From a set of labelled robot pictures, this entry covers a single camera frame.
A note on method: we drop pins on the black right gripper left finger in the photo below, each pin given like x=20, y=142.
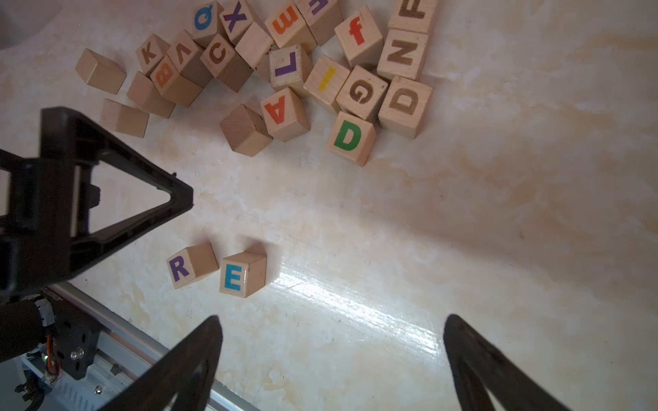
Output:
x=182, y=379

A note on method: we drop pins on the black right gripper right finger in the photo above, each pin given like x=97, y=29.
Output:
x=480, y=371

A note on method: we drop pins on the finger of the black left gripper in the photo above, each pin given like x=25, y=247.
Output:
x=45, y=236

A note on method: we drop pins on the wooden block letter R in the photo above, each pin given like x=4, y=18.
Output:
x=192, y=264

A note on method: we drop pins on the wooden block letter E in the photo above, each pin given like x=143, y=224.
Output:
x=243, y=274

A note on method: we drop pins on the wooden block green D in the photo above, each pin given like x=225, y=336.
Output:
x=352, y=138

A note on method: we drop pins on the wooden block letter G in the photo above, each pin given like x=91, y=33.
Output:
x=362, y=94

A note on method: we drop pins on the wooden block letter N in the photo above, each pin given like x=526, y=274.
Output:
x=403, y=54

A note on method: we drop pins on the wooden block orange B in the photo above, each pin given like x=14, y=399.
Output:
x=172, y=85

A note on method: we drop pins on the wooden block brown K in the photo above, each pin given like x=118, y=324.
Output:
x=151, y=52

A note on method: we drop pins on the plain wooden block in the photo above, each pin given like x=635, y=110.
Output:
x=245, y=131

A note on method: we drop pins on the wooden block brown C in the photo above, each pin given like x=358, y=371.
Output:
x=225, y=64

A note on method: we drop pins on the wooden block red A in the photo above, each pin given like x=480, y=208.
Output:
x=285, y=115

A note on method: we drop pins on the wooden block blue Q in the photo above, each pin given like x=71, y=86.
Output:
x=205, y=25

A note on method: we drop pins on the wooden block brown D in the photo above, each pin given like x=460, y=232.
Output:
x=404, y=106

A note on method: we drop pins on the wooden block purple X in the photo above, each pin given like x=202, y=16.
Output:
x=236, y=19

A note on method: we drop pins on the wooden block purple L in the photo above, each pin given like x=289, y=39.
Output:
x=290, y=67

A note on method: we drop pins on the wooden block orange m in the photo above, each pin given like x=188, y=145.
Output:
x=287, y=27

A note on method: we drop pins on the wooden block yellow I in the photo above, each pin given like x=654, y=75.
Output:
x=325, y=82

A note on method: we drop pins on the wooden block red f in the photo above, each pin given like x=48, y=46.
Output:
x=360, y=39

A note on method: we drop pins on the wooden block brown F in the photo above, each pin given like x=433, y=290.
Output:
x=417, y=16

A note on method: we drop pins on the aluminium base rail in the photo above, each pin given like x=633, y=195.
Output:
x=32, y=380

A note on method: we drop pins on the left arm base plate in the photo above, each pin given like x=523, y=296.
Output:
x=76, y=336

